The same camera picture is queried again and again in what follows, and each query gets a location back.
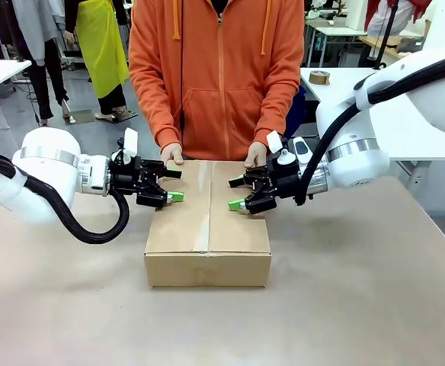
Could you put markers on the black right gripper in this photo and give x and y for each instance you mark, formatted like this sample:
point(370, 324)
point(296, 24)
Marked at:
point(283, 179)

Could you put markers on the black tripod pole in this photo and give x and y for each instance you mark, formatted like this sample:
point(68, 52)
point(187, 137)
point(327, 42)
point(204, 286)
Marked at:
point(384, 38)

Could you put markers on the person's left forearm orange sleeve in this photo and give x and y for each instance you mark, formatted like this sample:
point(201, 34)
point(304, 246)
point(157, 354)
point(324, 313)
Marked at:
point(274, 114)

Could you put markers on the person in yellow apron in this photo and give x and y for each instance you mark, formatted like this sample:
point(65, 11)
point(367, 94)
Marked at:
point(102, 53)

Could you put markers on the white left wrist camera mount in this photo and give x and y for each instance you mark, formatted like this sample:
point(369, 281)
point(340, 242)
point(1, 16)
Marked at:
point(130, 141)

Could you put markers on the person's right forearm orange sleeve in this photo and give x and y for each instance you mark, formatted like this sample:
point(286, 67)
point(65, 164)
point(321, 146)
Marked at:
point(161, 118)

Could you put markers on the person in red top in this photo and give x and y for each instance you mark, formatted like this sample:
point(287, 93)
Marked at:
point(394, 11)

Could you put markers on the person's left hand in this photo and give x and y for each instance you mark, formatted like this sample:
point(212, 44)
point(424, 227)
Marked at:
point(256, 154)

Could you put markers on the person's right hand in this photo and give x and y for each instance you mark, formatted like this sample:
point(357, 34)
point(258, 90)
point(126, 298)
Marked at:
point(173, 152)

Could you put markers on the person in orange hoodie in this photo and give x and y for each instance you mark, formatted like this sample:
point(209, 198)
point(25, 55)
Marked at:
point(216, 76)

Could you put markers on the dark floor plate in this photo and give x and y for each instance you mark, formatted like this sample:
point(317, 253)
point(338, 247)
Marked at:
point(81, 116)

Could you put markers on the wooden background table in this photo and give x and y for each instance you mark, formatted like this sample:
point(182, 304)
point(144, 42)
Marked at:
point(396, 47)

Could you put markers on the person in black trousers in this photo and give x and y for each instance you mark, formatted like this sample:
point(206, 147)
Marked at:
point(47, 76)

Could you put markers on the brown packing tape roll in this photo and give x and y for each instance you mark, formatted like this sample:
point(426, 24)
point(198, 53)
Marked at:
point(319, 77)

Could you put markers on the large white work table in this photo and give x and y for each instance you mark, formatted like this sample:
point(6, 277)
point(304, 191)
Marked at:
point(340, 82)

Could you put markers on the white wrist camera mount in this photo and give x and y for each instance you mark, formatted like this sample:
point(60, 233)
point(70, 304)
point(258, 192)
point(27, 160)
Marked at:
point(130, 141)
point(279, 146)

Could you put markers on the brown cardboard box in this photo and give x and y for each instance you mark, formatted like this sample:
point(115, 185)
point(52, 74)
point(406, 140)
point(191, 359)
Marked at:
point(207, 263)

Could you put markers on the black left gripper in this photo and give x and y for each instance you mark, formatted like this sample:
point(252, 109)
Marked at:
point(125, 177)

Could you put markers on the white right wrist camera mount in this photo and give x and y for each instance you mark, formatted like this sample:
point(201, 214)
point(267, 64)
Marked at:
point(279, 146)

